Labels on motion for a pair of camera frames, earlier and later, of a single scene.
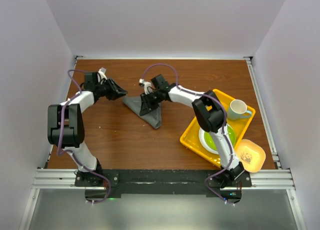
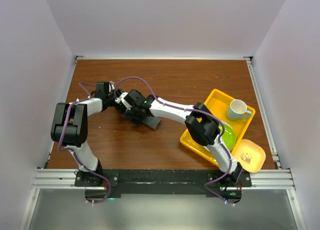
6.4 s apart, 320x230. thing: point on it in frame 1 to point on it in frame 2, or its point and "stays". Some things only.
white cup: [238, 110] stays
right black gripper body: [155, 99] to [129, 113]
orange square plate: [252, 156] stays
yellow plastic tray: [191, 138] stays
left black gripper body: [106, 89] to [111, 99]
